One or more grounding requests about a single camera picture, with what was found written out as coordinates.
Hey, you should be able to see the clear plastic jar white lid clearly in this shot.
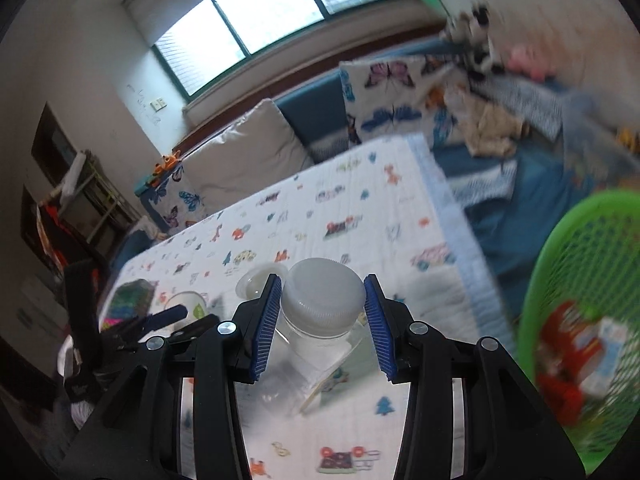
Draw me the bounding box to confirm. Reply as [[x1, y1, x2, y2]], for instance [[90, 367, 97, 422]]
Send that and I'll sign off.
[[257, 258, 366, 417]]

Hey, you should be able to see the clear plastic dome lid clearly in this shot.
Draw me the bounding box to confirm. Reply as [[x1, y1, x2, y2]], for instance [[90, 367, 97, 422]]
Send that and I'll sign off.
[[235, 262, 288, 300]]

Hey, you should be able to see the beige sofa cushion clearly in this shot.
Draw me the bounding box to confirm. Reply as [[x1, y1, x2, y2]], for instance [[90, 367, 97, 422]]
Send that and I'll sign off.
[[183, 99, 314, 214]]

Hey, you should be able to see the white milk carton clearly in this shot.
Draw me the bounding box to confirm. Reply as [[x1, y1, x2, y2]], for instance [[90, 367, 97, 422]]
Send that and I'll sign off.
[[579, 316, 629, 400]]

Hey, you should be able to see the butterfly print pillow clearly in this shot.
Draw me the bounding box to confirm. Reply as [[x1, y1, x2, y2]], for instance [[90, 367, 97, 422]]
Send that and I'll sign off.
[[340, 54, 469, 148]]

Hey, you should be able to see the printed white table cloth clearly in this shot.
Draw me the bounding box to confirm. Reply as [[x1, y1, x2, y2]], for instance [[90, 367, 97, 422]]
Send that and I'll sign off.
[[100, 134, 513, 479]]

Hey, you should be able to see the metal shelf rack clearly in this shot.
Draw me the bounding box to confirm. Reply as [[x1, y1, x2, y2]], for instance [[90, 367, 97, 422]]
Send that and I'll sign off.
[[58, 151, 140, 259]]

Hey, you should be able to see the grey patterned blanket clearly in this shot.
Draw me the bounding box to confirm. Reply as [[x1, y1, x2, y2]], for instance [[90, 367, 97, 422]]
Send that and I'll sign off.
[[471, 75, 562, 143]]

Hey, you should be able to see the clear plastic toy bin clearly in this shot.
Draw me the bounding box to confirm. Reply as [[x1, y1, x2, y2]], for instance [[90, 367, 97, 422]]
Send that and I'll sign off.
[[559, 90, 639, 188]]

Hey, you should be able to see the butterfly print armrest cover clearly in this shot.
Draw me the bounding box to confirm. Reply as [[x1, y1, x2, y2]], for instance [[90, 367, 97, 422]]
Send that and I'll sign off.
[[136, 164, 206, 236]]

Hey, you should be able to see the cow plush toy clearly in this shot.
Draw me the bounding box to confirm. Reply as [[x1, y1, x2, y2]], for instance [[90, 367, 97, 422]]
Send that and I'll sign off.
[[440, 2, 504, 81]]

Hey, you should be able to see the green perforated plastic basket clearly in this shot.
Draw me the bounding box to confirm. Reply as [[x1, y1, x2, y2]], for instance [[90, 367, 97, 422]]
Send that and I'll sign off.
[[518, 190, 639, 479]]

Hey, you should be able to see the green framed window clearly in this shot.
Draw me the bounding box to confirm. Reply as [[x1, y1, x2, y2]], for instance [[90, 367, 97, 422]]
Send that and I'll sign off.
[[152, 0, 383, 101]]

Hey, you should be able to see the pink plush toy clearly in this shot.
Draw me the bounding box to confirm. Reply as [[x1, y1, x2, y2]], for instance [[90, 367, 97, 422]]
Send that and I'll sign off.
[[506, 44, 556, 82]]

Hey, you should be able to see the white paper cup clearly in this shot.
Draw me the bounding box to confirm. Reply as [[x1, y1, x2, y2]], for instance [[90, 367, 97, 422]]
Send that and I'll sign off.
[[164, 290, 207, 323]]

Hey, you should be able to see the red paper cup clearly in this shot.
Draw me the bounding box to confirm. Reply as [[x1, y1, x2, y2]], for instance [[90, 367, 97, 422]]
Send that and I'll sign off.
[[536, 300, 603, 427]]

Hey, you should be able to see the beige patterned cloth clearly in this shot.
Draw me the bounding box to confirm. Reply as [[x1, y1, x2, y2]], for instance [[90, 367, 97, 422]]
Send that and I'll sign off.
[[454, 90, 529, 158]]

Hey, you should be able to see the orange toy on sofa arm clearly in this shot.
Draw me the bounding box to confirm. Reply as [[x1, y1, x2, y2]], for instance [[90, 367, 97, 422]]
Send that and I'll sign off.
[[153, 151, 181, 177]]

